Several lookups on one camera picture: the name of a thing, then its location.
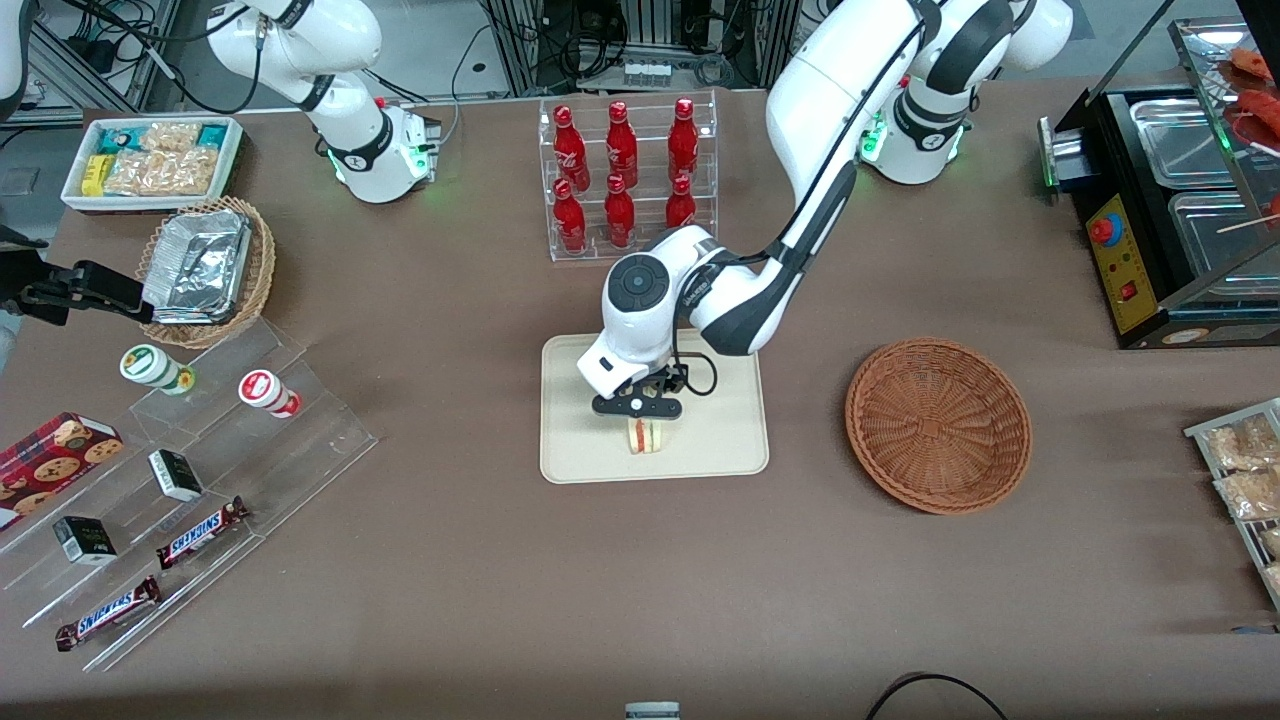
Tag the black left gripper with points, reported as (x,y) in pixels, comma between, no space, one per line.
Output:
(668,381)

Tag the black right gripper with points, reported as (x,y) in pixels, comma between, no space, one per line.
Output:
(52,292)

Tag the triangular sandwich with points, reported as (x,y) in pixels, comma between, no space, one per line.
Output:
(646,438)

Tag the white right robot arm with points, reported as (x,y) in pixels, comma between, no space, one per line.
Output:
(330,60)

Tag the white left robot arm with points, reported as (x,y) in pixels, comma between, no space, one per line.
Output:
(830,90)

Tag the cream plastic tray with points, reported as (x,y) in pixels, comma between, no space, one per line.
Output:
(720,440)

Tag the light wicker basket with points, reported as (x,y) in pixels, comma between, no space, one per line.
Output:
(262,265)

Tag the brown wicker basket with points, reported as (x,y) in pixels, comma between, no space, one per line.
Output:
(935,425)

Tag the metal snack tray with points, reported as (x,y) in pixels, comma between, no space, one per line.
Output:
(1245,535)

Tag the green lid white cup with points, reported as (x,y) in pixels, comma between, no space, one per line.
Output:
(150,365)

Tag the aluminium foil container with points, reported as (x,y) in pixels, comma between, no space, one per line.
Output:
(200,265)

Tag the white snack bin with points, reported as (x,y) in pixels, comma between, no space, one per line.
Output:
(72,190)

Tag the yellow snack packet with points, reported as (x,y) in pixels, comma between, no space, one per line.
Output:
(96,175)

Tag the clear bag of crackers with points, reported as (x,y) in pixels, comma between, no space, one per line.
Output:
(160,172)

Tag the teal snack packet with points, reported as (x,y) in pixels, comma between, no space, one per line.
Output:
(212,136)
(120,138)

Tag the red lid white cup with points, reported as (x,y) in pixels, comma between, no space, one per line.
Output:
(262,388)

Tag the red cookie box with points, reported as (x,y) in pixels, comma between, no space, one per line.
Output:
(50,460)

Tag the small black box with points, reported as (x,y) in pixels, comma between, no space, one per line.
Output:
(85,540)
(175,475)

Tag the red cola bottle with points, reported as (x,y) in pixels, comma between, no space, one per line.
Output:
(683,140)
(619,215)
(621,145)
(680,205)
(570,150)
(570,222)

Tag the clear acrylic stepped display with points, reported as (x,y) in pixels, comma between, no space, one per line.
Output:
(300,445)

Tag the snickers chocolate bar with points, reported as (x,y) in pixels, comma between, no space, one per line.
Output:
(108,612)
(200,532)

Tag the clear acrylic bottle rack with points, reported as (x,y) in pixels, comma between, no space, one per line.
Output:
(645,150)

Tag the small grey object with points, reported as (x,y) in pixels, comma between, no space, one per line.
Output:
(652,712)

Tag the white power strip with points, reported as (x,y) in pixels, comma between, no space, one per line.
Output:
(646,74)

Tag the black food warmer appliance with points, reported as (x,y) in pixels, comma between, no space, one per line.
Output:
(1140,300)

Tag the clear bag of snacks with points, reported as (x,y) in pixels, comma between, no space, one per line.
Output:
(1250,495)
(1240,445)

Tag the steel food pan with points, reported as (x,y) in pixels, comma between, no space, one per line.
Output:
(1215,235)
(1185,140)

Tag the orange fried food piece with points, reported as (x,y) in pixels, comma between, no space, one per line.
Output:
(1250,63)

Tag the aluminium frame rack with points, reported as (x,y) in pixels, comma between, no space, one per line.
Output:
(520,40)

